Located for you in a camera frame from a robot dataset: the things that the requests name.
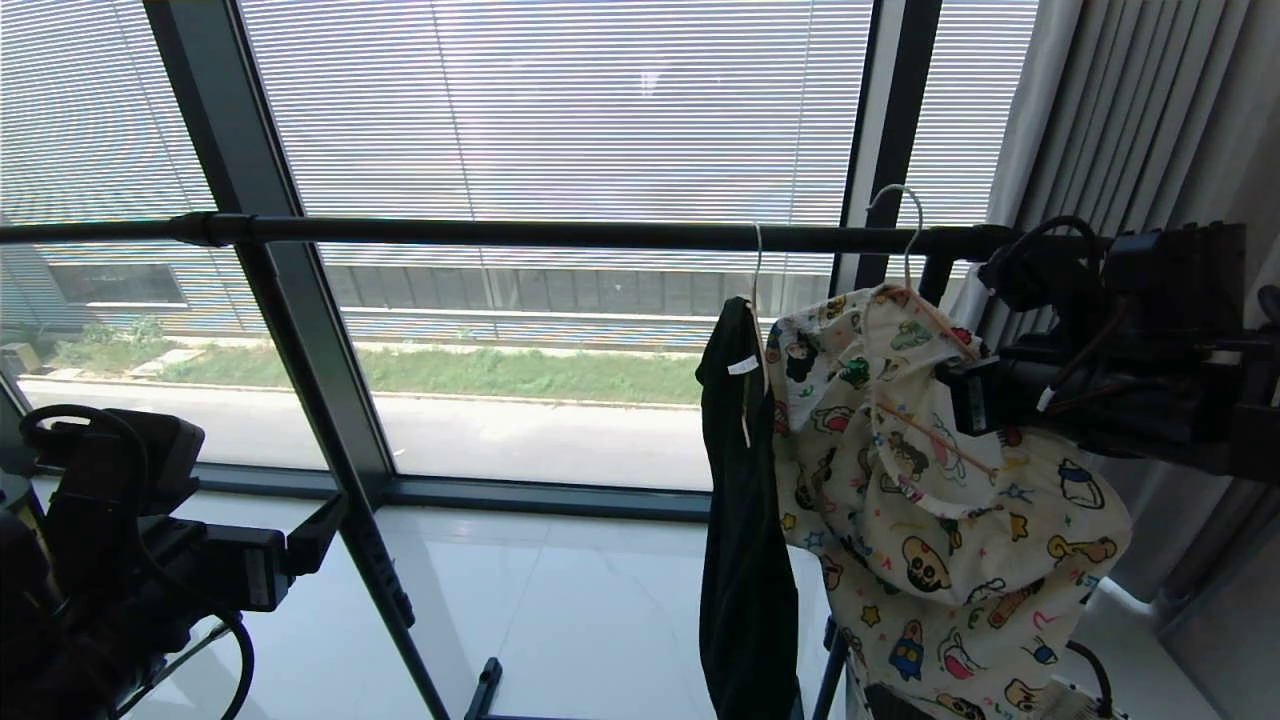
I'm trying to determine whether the window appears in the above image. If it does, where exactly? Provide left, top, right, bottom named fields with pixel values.
left=0, top=0, right=1041, bottom=523

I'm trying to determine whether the black cable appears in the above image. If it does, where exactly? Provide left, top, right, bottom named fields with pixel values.
left=110, top=608, right=257, bottom=720

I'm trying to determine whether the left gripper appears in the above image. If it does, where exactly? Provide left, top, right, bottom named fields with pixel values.
left=45, top=492, right=350, bottom=651

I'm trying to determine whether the black garment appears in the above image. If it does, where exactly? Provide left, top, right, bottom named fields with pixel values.
left=695, top=297, right=803, bottom=720

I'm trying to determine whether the black clothes rack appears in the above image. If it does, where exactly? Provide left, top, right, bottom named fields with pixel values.
left=0, top=212, right=1111, bottom=720

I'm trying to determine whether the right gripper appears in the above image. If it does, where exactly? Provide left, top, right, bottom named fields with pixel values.
left=935, top=335, right=1116, bottom=441

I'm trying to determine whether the white laundry basket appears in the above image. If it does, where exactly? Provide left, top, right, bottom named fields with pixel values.
left=1035, top=640, right=1131, bottom=720

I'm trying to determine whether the pink clothes hanger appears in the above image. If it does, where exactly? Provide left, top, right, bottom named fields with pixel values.
left=738, top=222, right=769, bottom=449
left=865, top=184, right=1003, bottom=483

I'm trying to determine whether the grey curtain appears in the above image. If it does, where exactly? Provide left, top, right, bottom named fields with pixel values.
left=945, top=0, right=1280, bottom=603

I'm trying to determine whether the cream printed garment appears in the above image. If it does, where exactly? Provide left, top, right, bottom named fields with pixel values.
left=765, top=285, right=1134, bottom=720

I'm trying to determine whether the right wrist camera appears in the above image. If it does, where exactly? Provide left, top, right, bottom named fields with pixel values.
left=976, top=215, right=1109, bottom=341

